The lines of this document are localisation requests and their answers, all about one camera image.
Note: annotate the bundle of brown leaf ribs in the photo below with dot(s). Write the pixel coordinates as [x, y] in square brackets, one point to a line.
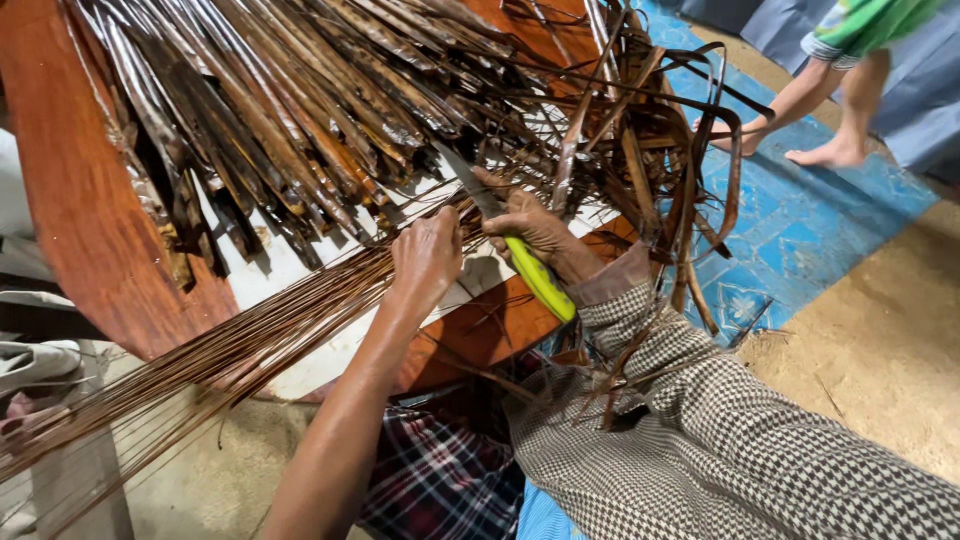
[247, 341]

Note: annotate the grey cloth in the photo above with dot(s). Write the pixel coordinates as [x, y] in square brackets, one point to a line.
[34, 364]

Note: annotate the blue patterned mat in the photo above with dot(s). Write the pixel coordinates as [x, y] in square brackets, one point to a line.
[810, 225]

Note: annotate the person's right fingers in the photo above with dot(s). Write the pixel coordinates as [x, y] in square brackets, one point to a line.
[517, 217]

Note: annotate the person's left fingers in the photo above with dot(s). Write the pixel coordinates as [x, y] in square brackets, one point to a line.
[451, 229]

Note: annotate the person's left hand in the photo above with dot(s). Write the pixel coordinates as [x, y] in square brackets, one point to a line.
[424, 259]

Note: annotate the blue-grey tarpaulin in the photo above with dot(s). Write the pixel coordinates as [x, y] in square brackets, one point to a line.
[919, 97]

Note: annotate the dark plaid sarong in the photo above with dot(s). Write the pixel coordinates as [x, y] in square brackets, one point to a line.
[442, 469]

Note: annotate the round reddish wooden table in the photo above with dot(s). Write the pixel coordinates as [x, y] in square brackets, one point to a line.
[82, 202]

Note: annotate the person's right hand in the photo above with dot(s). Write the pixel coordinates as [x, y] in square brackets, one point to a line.
[541, 229]

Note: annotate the pile of dried palm leaves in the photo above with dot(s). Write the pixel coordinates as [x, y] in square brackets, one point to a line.
[315, 97]

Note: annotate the white sheet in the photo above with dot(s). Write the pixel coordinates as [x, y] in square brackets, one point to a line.
[300, 270]

